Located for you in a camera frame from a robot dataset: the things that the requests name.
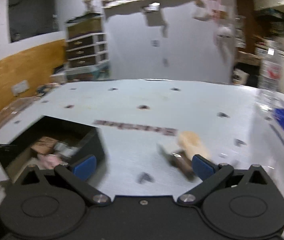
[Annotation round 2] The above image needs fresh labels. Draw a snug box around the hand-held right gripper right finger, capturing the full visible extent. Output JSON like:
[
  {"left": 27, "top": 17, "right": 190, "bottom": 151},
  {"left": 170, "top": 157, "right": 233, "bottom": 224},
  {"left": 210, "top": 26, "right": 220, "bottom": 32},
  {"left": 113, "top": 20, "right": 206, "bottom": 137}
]
[{"left": 177, "top": 155, "right": 274, "bottom": 207}]

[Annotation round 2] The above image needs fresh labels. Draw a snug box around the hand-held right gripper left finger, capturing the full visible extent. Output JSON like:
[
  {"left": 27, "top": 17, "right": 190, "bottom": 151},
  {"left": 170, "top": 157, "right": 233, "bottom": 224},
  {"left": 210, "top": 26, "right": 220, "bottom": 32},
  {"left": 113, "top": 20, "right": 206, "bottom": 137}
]
[{"left": 14, "top": 155, "right": 112, "bottom": 207}]

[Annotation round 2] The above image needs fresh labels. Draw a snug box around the brown cylinder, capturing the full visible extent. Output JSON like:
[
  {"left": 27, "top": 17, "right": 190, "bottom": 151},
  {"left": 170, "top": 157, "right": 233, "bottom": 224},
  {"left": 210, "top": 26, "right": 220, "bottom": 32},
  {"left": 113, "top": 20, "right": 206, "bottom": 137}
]
[{"left": 168, "top": 150, "right": 196, "bottom": 180}]

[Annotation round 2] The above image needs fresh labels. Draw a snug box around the black storage box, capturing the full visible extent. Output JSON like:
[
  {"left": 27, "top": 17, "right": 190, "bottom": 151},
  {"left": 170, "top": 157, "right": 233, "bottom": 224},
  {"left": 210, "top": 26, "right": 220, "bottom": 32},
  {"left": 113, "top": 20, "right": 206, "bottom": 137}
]
[{"left": 6, "top": 116, "right": 105, "bottom": 182}]

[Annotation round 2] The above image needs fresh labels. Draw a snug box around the rounded light wooden piece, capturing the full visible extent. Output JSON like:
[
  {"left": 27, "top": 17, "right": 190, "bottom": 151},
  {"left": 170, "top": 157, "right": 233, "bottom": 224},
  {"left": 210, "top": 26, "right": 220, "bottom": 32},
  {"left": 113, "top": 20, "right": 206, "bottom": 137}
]
[{"left": 177, "top": 131, "right": 211, "bottom": 160}]

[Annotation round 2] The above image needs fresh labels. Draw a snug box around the pink device with strap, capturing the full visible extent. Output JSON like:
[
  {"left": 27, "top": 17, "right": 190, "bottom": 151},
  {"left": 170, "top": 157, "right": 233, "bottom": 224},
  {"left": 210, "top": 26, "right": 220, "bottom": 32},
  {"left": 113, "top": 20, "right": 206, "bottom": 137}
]
[{"left": 37, "top": 154, "right": 64, "bottom": 169}]

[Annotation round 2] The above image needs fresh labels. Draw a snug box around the carved wooden block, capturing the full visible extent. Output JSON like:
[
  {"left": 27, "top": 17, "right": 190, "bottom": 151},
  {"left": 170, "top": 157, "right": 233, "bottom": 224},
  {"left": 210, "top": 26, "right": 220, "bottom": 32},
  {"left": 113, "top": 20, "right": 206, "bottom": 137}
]
[{"left": 31, "top": 136, "right": 57, "bottom": 154}]

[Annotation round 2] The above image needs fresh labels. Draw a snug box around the clear plastic bin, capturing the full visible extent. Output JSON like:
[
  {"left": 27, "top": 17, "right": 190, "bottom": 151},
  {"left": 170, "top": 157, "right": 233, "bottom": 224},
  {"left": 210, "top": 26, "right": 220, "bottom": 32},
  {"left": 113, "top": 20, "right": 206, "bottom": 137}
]
[{"left": 0, "top": 97, "right": 42, "bottom": 137}]

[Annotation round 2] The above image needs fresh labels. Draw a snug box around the plush toy pile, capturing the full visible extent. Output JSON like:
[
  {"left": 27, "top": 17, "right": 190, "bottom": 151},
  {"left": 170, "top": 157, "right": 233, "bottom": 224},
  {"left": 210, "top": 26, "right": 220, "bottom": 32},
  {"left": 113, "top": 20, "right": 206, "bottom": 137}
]
[{"left": 36, "top": 81, "right": 62, "bottom": 97}]

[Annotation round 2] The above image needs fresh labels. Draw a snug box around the white appliance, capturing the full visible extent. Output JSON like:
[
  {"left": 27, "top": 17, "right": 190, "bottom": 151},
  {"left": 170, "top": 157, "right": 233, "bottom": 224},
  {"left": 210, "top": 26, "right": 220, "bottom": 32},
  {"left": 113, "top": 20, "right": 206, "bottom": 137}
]
[{"left": 51, "top": 66, "right": 67, "bottom": 83}]

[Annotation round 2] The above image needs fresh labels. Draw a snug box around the clear water bottle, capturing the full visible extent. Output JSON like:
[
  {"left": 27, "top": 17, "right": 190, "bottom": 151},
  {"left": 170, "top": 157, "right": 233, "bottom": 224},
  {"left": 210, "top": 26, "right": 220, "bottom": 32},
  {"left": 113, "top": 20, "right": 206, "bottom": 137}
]
[{"left": 258, "top": 47, "right": 284, "bottom": 98}]

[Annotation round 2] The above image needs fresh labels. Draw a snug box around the white drawer unit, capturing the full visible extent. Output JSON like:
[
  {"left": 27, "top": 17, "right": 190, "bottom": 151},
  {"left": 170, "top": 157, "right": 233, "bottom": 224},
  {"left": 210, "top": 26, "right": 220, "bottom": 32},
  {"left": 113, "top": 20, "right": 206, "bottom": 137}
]
[{"left": 65, "top": 32, "right": 108, "bottom": 70}]

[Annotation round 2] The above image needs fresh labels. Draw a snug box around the white plush sheep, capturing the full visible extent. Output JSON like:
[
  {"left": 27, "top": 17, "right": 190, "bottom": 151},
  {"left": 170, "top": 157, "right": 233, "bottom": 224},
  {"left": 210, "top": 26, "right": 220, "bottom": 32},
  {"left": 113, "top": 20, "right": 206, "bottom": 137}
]
[{"left": 214, "top": 25, "right": 232, "bottom": 39}]

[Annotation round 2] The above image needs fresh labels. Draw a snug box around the glass fish tank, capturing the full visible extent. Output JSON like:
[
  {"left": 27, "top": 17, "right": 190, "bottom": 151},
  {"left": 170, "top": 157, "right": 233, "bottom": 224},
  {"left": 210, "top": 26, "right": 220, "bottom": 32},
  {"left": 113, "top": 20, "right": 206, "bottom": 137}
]
[{"left": 66, "top": 14, "right": 104, "bottom": 40}]

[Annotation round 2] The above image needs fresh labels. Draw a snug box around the dark window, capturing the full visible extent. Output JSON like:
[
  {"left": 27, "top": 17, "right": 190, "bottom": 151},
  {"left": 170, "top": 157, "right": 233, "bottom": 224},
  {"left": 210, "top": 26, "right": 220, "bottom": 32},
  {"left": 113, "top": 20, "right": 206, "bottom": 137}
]
[{"left": 8, "top": 0, "right": 59, "bottom": 43}]

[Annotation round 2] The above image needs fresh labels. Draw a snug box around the white hanging bag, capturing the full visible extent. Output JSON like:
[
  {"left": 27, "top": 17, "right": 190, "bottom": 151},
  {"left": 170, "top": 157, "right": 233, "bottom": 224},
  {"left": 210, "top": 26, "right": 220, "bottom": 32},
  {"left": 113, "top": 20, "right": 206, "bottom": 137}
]
[{"left": 193, "top": 0, "right": 212, "bottom": 20}]

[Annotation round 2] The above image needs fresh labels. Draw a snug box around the dried flower vase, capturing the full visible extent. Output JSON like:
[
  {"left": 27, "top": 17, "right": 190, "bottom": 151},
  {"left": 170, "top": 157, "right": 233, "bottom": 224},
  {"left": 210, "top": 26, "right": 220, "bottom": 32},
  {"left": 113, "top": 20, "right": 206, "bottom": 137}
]
[{"left": 83, "top": 0, "right": 96, "bottom": 14}]

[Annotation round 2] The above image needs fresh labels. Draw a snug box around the small wall shelf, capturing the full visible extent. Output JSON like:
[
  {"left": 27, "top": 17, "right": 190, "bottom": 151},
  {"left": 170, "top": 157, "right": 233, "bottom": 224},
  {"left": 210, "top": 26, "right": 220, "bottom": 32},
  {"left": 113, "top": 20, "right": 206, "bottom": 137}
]
[{"left": 141, "top": 2, "right": 161, "bottom": 12}]

